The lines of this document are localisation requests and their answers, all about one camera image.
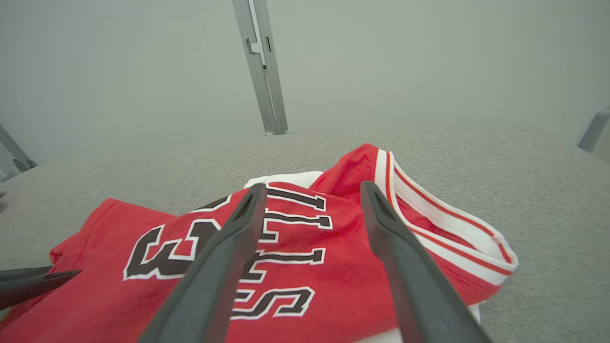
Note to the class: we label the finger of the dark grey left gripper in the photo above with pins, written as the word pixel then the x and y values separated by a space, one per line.
pixel 19 274
pixel 28 288

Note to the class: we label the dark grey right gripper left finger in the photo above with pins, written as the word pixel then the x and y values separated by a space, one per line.
pixel 214 286

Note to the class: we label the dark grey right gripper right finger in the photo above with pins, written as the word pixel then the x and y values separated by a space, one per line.
pixel 419 295

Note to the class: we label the red white basketball jersey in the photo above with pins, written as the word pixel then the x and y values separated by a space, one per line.
pixel 333 278

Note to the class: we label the grey metal partition post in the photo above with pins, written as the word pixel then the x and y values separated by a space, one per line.
pixel 593 131
pixel 264 85
pixel 21 163

